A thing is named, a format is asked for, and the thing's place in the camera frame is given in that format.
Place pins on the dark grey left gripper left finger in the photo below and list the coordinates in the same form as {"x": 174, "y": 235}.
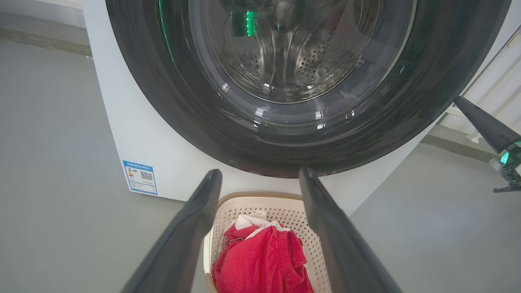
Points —
{"x": 179, "y": 248}

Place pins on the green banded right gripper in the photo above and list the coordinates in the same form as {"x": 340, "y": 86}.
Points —
{"x": 513, "y": 167}

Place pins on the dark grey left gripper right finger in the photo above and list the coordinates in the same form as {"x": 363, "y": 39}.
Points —
{"x": 346, "y": 252}

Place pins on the red and white garment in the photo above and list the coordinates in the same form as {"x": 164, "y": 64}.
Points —
{"x": 260, "y": 260}

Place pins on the cream perforated laundry basket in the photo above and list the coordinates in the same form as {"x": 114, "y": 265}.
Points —
{"x": 228, "y": 207}

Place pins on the white washing machine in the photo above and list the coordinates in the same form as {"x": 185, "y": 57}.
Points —
{"x": 134, "y": 122}

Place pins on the blue energy label sticker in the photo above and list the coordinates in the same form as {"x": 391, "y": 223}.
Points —
{"x": 140, "y": 178}

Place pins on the perforated steel drum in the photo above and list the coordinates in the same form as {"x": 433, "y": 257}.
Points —
{"x": 313, "y": 65}

